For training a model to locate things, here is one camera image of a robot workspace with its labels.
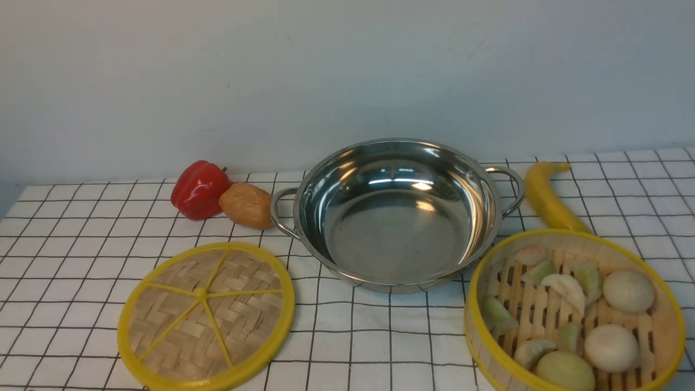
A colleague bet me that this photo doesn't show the yellow woven steamer lid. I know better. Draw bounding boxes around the yellow woven steamer lid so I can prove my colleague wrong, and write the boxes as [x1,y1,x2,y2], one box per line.
[117,242,296,390]

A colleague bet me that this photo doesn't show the yellow bamboo steamer basket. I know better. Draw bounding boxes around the yellow bamboo steamer basket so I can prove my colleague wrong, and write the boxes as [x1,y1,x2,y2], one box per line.
[464,229,686,390]

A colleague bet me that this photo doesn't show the stainless steel pot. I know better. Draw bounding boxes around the stainless steel pot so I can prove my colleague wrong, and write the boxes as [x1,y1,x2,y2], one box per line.
[270,138,525,294]

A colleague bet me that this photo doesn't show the brown potato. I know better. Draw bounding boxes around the brown potato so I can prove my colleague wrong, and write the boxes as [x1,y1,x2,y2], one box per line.
[218,182,274,230]

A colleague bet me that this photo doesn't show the red bell pepper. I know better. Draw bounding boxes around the red bell pepper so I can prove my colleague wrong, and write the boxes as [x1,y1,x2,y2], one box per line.
[170,160,233,220]

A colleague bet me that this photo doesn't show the green dumpling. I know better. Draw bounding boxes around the green dumpling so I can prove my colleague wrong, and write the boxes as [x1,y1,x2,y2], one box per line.
[554,322,583,354]
[480,295,519,332]
[572,261,602,305]
[521,260,558,286]

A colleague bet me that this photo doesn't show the pink dumpling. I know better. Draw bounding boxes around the pink dumpling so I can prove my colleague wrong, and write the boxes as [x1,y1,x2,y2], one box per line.
[511,244,549,267]

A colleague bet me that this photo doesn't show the yellow banana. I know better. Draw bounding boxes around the yellow banana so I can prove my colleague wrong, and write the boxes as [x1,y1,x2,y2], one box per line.
[525,161,593,235]

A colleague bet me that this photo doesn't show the white folded dumpling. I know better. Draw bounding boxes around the white folded dumpling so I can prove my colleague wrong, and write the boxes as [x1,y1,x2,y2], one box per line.
[540,273,586,317]

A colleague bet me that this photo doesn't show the pale green round bun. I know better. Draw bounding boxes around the pale green round bun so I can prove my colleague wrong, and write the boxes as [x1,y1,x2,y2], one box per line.
[536,351,596,390]

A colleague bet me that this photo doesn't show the white round bun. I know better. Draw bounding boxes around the white round bun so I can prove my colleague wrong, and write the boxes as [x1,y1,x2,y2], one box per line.
[603,270,656,314]
[584,324,640,373]

